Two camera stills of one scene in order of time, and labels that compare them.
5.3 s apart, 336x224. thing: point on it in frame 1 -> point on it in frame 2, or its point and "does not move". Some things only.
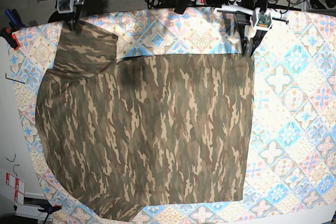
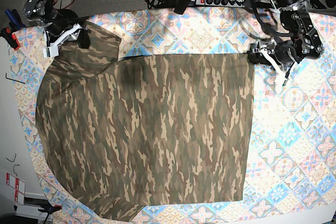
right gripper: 261,18 -> 259,53
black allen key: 6,77 does not move
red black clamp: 15,24 does not move
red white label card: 19,185 does not move
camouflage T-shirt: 155,129 does not move
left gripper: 65,4 -> 72,32
